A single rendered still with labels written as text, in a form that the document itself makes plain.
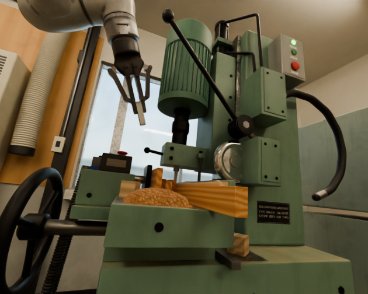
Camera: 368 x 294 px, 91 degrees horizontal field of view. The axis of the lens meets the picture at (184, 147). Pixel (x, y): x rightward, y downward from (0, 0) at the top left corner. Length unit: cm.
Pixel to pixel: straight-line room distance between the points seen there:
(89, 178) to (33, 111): 135
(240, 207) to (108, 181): 36
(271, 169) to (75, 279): 178
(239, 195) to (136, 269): 21
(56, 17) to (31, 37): 172
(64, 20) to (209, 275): 69
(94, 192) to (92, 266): 145
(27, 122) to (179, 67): 142
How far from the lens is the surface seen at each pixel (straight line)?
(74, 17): 66
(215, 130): 58
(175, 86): 59
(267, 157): 49
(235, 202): 26
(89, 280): 198
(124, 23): 60
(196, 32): 72
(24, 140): 179
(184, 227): 32
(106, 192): 53
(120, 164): 53
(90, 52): 217
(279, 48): 76
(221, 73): 68
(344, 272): 65
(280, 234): 64
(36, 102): 187
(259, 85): 58
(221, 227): 34
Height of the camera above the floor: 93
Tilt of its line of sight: 14 degrees up
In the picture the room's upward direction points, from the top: 5 degrees clockwise
